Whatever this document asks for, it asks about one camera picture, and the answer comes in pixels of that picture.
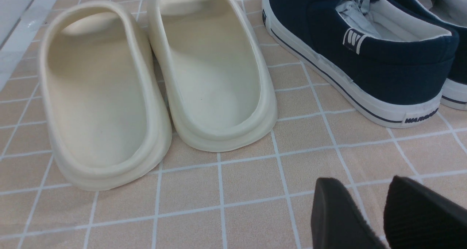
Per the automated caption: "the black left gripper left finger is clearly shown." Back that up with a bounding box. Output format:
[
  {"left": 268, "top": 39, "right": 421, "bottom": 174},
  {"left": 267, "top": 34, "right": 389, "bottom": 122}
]
[{"left": 311, "top": 178, "right": 386, "bottom": 249}]

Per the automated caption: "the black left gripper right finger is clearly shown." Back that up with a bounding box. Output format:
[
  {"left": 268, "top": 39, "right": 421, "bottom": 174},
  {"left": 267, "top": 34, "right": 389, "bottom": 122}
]
[{"left": 383, "top": 176, "right": 467, "bottom": 249}]

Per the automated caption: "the navy left slip-on shoe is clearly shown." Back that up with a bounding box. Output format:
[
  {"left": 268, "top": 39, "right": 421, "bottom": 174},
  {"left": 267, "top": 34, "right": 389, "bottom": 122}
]
[{"left": 262, "top": 0, "right": 460, "bottom": 128}]

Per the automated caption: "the navy slip-on shoe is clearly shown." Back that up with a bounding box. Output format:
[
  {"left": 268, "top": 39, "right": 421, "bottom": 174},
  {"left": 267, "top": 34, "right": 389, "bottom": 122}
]
[
  {"left": 378, "top": 0, "right": 467, "bottom": 111},
  {"left": 262, "top": 0, "right": 460, "bottom": 128}
]

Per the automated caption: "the cream right slipper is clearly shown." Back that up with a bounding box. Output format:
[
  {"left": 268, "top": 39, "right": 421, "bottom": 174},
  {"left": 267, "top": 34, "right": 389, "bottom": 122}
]
[{"left": 147, "top": 0, "right": 278, "bottom": 152}]

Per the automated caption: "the cream slipper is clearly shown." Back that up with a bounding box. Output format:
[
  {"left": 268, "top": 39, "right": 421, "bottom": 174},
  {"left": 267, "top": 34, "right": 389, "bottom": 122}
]
[
  {"left": 37, "top": 0, "right": 172, "bottom": 191},
  {"left": 147, "top": 0, "right": 278, "bottom": 152}
]

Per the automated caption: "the navy right slip-on shoe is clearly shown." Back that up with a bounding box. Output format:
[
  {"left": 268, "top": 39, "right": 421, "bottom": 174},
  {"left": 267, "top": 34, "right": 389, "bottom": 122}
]
[{"left": 378, "top": 0, "right": 467, "bottom": 111}]

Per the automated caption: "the cream left slipper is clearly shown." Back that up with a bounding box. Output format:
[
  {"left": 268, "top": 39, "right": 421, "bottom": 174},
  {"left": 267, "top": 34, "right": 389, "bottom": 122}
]
[{"left": 37, "top": 0, "right": 172, "bottom": 191}]

